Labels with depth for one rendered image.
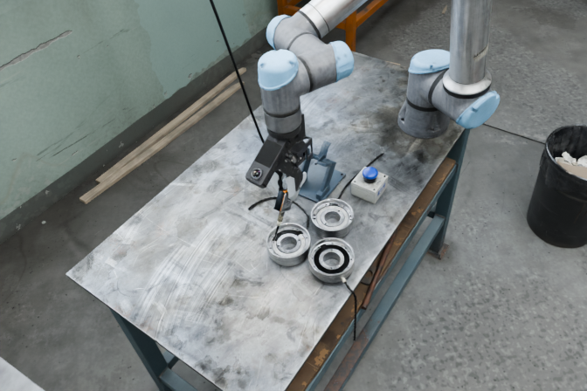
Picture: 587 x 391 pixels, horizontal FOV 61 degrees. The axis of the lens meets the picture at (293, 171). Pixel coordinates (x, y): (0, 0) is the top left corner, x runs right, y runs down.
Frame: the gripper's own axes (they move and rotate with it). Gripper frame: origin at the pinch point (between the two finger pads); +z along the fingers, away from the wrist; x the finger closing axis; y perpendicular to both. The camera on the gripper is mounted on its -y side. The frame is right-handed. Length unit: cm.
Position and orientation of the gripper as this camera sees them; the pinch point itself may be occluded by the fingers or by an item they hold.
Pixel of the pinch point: (285, 195)
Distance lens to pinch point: 115.5
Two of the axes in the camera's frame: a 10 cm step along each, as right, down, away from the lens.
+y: 5.5, -6.1, 5.7
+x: -8.3, -3.5, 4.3
